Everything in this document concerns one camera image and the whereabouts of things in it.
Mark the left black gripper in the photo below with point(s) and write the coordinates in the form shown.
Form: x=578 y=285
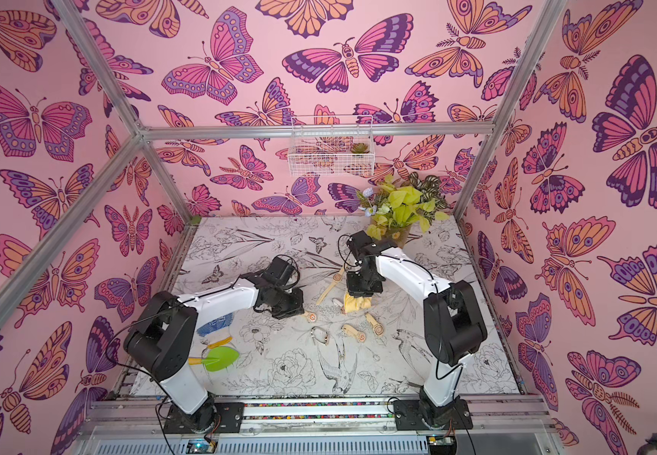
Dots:
x=297 y=309

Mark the potted green leafy plant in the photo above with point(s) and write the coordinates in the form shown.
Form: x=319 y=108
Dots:
x=394 y=207

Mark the green yellow toy shovel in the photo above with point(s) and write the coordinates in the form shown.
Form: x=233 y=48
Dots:
x=217 y=356

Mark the yellow cleaning cloth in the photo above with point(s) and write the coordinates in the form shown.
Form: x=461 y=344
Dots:
x=354 y=304

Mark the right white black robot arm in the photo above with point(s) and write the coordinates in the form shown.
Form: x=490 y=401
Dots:
x=453 y=324

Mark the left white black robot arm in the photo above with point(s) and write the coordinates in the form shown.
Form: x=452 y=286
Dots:
x=160 y=341

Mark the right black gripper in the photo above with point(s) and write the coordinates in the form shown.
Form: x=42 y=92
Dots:
x=363 y=287

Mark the white wire basket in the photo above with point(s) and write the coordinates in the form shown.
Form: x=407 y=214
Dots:
x=333 y=145

